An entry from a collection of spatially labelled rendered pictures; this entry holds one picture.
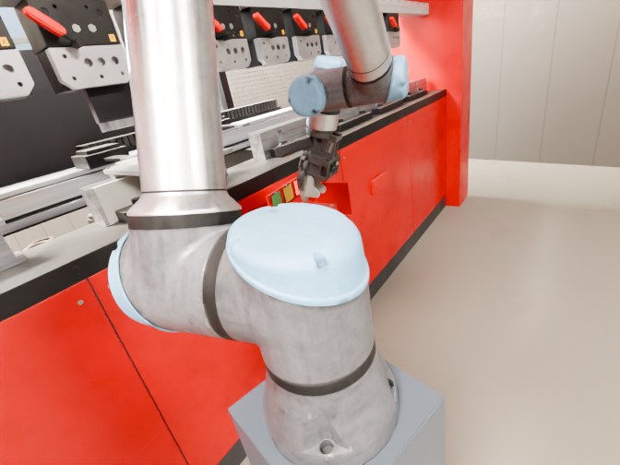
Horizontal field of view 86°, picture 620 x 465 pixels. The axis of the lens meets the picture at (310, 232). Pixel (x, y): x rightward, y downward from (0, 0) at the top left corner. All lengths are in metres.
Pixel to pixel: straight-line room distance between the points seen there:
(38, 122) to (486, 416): 1.77
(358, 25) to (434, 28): 2.16
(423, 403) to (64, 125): 1.36
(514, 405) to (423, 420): 1.05
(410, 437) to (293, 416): 0.12
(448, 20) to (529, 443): 2.29
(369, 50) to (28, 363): 0.80
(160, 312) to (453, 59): 2.49
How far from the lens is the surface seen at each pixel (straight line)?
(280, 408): 0.36
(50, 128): 1.45
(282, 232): 0.28
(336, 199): 1.05
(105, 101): 0.96
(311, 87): 0.66
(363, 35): 0.55
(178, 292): 0.33
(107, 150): 1.15
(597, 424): 1.48
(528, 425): 1.41
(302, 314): 0.26
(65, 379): 0.87
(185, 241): 0.33
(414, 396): 0.43
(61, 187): 1.16
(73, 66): 0.92
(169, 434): 1.08
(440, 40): 2.67
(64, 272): 0.79
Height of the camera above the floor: 1.11
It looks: 25 degrees down
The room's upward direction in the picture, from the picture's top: 11 degrees counter-clockwise
